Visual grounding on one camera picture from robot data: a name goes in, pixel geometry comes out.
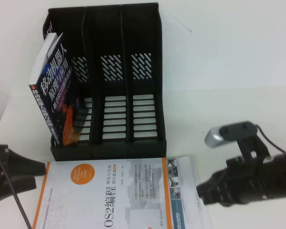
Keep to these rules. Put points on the white car suspension book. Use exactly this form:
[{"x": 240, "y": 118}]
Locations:
[{"x": 188, "y": 190}]

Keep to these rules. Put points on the white orange ROS2 book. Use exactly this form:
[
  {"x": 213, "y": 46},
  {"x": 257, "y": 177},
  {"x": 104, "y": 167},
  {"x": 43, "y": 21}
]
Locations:
[{"x": 97, "y": 195}]

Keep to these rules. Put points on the dark blue robotics book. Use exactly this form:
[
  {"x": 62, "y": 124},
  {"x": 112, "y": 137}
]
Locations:
[{"x": 52, "y": 95}]

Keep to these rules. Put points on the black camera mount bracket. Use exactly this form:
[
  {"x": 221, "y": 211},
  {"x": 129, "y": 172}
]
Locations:
[{"x": 255, "y": 148}]

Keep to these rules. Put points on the black plastic book stand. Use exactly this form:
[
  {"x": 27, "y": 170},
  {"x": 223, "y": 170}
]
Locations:
[{"x": 109, "y": 35}]

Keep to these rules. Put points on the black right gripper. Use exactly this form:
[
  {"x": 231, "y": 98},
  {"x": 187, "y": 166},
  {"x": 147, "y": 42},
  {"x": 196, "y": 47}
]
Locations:
[{"x": 245, "y": 179}]

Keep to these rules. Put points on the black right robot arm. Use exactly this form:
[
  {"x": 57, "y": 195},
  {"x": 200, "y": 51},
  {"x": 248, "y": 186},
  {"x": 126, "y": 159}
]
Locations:
[{"x": 281, "y": 174}]

